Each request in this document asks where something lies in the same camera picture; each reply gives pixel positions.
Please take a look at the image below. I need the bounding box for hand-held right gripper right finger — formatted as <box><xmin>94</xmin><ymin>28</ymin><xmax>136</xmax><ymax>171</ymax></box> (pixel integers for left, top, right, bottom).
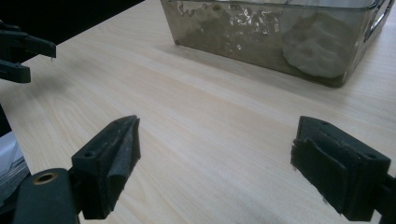
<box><xmin>290</xmin><ymin>115</ymin><xmax>392</xmax><ymax>222</ymax></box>

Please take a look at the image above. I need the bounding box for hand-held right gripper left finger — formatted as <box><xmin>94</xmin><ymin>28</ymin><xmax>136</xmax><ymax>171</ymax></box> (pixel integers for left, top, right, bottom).
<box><xmin>71</xmin><ymin>114</ymin><xmax>142</xmax><ymax>220</ymax></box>

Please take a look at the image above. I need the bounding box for white pump bottle blue cap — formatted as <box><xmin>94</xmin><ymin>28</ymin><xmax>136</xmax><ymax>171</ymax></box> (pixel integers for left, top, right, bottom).
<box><xmin>280</xmin><ymin>11</ymin><xmax>347</xmax><ymax>79</ymax></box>

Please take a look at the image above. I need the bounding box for clear brown plastic basket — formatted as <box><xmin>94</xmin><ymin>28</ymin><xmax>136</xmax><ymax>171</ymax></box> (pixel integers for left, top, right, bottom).
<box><xmin>160</xmin><ymin>0</ymin><xmax>396</xmax><ymax>89</ymax></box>

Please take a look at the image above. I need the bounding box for black curtain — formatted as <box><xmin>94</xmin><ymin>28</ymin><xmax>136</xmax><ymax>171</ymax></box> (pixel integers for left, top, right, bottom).
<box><xmin>0</xmin><ymin>0</ymin><xmax>146</xmax><ymax>45</ymax></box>

